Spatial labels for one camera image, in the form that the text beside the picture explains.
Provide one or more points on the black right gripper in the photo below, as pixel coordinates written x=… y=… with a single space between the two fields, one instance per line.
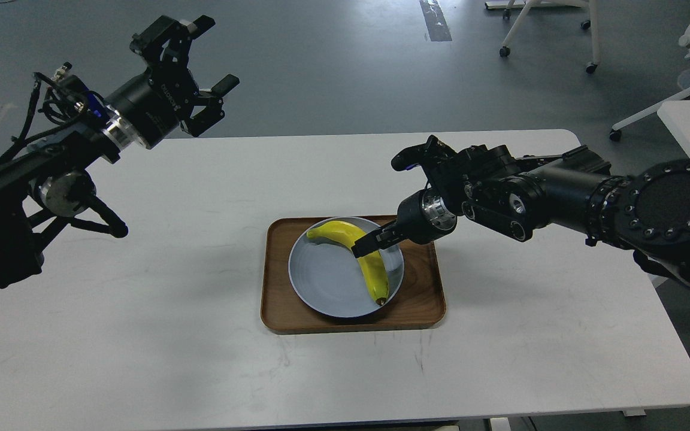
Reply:
x=421 y=218

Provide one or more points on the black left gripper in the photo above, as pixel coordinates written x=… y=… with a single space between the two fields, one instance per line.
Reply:
x=165 y=95

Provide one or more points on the yellow banana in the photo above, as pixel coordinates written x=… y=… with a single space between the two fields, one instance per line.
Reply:
x=371 y=264

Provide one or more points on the light blue plate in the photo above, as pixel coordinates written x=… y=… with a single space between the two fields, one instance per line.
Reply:
x=327 y=278

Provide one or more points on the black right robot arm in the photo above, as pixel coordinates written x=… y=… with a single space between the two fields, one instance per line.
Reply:
x=648 y=213

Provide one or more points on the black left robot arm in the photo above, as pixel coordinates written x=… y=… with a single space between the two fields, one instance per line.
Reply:
x=44 y=183

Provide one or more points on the brown wooden tray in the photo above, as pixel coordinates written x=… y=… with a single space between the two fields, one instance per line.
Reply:
x=418 y=304

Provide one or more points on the white rolling stand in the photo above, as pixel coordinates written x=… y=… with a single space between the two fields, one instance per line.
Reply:
x=532 y=22

